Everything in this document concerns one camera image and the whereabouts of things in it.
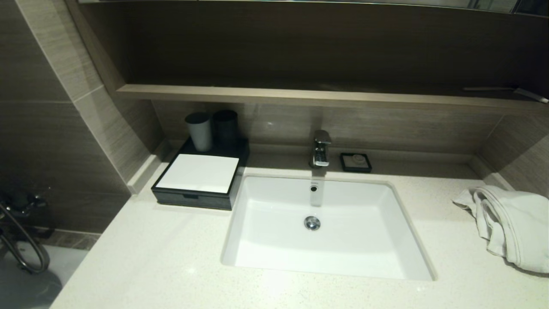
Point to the grey plastic cup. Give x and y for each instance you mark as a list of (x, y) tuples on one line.
[(199, 131)]

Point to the black sliding drawer tray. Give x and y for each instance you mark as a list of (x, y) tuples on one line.
[(193, 201)]

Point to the black drawer amenity box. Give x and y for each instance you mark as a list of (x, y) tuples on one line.
[(193, 199)]

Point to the chrome faucet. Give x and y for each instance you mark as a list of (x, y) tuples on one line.
[(321, 150)]

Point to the black plastic cup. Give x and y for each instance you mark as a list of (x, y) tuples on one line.
[(225, 127)]

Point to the black square soap dish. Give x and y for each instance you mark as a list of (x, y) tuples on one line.
[(343, 166)]

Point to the chrome sink drain plug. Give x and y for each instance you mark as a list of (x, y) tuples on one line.
[(312, 222)]

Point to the round white soap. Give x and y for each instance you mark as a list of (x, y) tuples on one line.
[(358, 161)]

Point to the white ceramic sink basin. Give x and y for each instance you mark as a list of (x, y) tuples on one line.
[(364, 231)]

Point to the white crumpled towel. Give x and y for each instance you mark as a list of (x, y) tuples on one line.
[(514, 223)]

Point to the wooden wall shelf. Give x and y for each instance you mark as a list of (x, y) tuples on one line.
[(300, 96)]

